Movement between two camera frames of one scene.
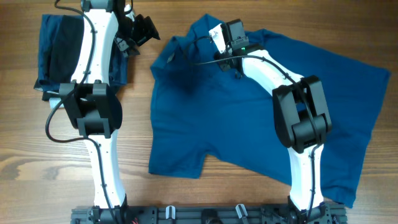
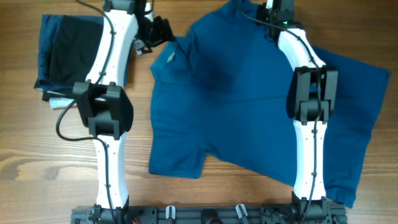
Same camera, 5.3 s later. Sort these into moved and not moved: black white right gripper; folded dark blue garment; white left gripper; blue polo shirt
Moved: white left gripper; black white right gripper
Not moved: blue polo shirt; folded dark blue garment
